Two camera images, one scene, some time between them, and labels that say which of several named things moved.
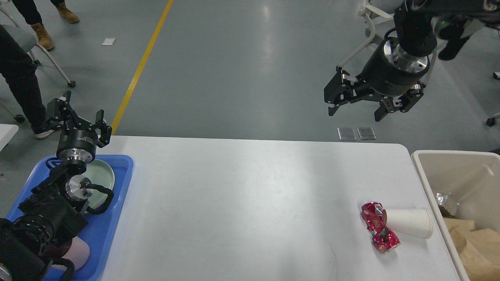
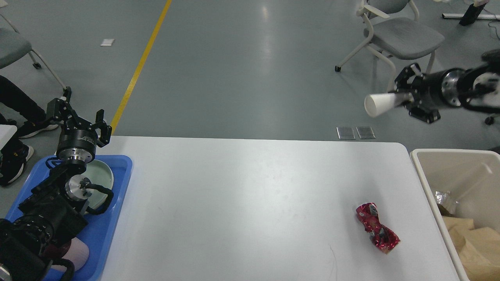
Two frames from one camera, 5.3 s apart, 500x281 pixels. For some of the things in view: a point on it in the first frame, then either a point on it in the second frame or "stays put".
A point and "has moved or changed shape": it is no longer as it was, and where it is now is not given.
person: [18, 68] -> [15, 153]
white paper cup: [417, 222] has moved or changed shape
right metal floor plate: [366, 133] stays put
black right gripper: [391, 71] -> [439, 86]
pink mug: [78, 253] stays put
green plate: [100, 173] stays put
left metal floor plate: [346, 134] stays put
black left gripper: [79, 144] stays put
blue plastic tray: [98, 232] stays put
